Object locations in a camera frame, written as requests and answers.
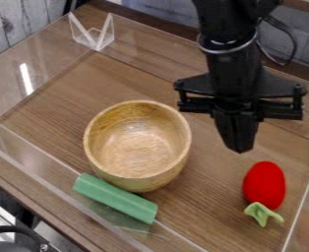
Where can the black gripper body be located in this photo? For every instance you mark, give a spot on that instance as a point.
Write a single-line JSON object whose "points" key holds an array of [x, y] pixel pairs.
{"points": [[247, 95]]}

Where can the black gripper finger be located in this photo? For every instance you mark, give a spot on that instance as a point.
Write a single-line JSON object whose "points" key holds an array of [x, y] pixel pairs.
{"points": [[251, 127], [228, 129]]}

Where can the red felt fruit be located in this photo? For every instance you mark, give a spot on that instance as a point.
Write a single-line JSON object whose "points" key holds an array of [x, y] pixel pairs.
{"points": [[265, 191]]}

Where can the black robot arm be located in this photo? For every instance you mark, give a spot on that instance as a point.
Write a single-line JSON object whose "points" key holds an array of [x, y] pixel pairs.
{"points": [[229, 30]]}

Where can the wooden bowl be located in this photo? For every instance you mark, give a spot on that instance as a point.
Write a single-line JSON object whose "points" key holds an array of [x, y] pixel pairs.
{"points": [[138, 144]]}

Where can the green rectangular block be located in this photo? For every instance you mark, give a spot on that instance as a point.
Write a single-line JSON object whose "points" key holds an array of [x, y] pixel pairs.
{"points": [[121, 200]]}

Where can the clear acrylic tray walls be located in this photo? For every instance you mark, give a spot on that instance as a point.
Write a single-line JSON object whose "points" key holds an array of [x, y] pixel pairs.
{"points": [[57, 84]]}

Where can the black metal stand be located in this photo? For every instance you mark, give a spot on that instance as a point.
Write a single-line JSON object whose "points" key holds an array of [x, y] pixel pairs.
{"points": [[26, 241]]}

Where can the clear acrylic corner bracket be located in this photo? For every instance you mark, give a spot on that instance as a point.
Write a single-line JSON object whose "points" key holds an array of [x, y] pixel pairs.
{"points": [[94, 38]]}

